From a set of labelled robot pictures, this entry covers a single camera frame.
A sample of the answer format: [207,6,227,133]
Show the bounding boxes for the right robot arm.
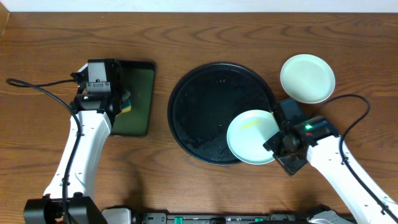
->
[263,116,397,223]

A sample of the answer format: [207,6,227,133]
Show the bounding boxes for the mint plate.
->
[280,54,336,104]
[226,110,279,165]

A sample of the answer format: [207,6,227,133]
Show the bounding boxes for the black round serving tray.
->
[167,62,277,166]

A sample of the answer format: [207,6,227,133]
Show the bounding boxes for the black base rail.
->
[102,206,356,224]

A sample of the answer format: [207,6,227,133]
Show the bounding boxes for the green yellow scrub sponge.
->
[121,99,131,113]

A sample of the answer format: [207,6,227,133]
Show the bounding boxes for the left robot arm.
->
[24,59,130,223]

